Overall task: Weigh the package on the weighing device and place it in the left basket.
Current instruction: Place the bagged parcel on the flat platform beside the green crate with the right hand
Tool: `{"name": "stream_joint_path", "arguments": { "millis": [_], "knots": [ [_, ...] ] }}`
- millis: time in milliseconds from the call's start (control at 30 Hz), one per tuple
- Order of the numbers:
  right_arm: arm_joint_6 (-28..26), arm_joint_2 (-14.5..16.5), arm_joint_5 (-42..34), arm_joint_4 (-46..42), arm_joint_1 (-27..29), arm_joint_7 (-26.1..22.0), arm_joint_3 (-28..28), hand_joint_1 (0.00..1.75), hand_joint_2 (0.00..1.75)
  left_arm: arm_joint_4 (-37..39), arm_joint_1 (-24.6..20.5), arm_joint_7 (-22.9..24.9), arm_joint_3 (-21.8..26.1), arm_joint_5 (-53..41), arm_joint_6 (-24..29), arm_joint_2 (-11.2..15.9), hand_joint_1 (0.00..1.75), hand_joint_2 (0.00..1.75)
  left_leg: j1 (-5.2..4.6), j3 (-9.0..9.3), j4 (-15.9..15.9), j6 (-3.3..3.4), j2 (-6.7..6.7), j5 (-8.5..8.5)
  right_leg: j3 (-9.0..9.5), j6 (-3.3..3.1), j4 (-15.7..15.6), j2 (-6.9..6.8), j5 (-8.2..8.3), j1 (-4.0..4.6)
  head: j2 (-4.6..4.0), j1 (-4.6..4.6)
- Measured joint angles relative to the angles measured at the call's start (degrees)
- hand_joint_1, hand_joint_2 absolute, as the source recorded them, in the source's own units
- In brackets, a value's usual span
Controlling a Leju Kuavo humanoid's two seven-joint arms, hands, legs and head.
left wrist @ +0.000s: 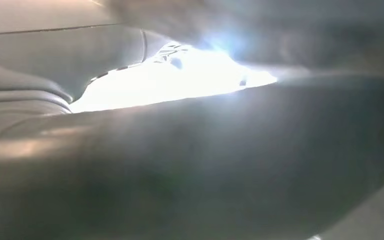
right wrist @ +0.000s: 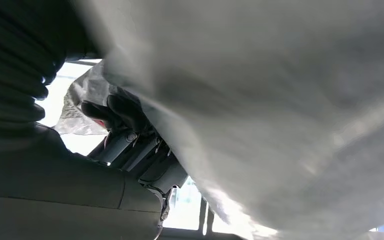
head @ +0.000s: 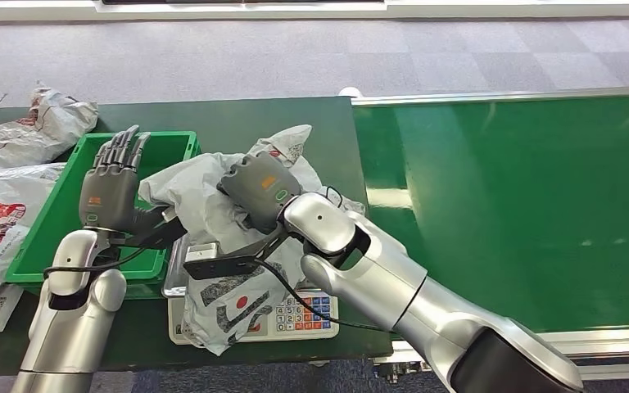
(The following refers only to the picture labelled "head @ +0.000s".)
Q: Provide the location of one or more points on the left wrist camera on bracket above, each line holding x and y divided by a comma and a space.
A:
160, 233

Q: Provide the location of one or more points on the white conveyor end cap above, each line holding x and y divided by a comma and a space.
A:
350, 92

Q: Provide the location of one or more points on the green conveyor belt aluminium frame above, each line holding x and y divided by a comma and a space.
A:
537, 206

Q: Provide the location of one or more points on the green plastic basket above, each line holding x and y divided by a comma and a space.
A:
48, 238

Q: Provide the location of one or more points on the grey courier bag black logo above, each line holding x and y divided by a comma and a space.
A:
206, 206

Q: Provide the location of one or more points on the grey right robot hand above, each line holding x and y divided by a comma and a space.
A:
260, 190

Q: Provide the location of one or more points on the crumpled grey courier bag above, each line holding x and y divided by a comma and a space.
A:
27, 138

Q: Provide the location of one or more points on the large white bag red print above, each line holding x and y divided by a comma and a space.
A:
0, 233

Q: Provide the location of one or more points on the white electronic scale steel tray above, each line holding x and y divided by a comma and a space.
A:
303, 320

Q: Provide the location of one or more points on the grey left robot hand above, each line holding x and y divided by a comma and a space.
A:
108, 195

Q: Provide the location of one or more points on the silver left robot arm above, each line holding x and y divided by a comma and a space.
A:
70, 336

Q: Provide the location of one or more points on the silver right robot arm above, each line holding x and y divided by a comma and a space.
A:
401, 293

